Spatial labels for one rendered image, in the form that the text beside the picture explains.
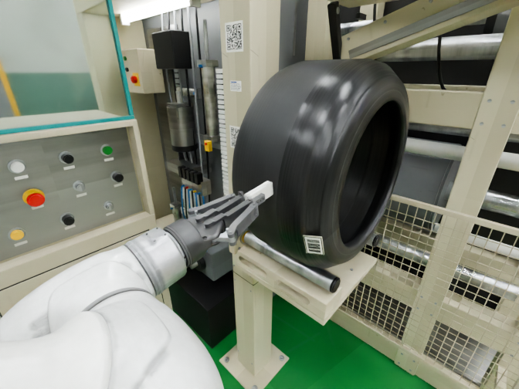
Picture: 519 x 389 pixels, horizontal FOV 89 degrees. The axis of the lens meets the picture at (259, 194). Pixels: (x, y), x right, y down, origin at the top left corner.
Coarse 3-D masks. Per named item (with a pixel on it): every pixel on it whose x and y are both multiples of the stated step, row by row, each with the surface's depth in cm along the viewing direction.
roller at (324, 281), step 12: (252, 240) 88; (264, 252) 85; (276, 252) 81; (288, 264) 78; (300, 264) 76; (312, 276) 73; (324, 276) 71; (336, 276) 72; (324, 288) 71; (336, 288) 71
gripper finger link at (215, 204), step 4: (224, 196) 53; (228, 196) 53; (232, 196) 53; (216, 200) 52; (220, 200) 52; (224, 200) 52; (228, 200) 54; (208, 204) 51; (212, 204) 51; (216, 204) 51; (220, 204) 52; (188, 208) 50; (192, 208) 50; (196, 208) 50; (200, 208) 50; (204, 208) 50; (208, 208) 50; (188, 212) 49; (192, 212) 50; (200, 212) 50; (204, 212) 50
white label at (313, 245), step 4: (304, 236) 56; (308, 236) 56; (312, 236) 56; (316, 236) 55; (320, 236) 55; (304, 240) 57; (308, 240) 57; (312, 240) 56; (316, 240) 56; (320, 240) 56; (308, 244) 58; (312, 244) 57; (316, 244) 57; (320, 244) 56; (308, 248) 59; (312, 248) 58; (316, 248) 58; (320, 248) 57; (308, 252) 60; (312, 252) 59; (316, 252) 59; (320, 252) 58
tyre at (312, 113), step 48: (288, 96) 57; (336, 96) 51; (384, 96) 57; (240, 144) 62; (288, 144) 53; (336, 144) 50; (384, 144) 90; (288, 192) 54; (336, 192) 54; (384, 192) 85; (288, 240) 60; (336, 240) 61
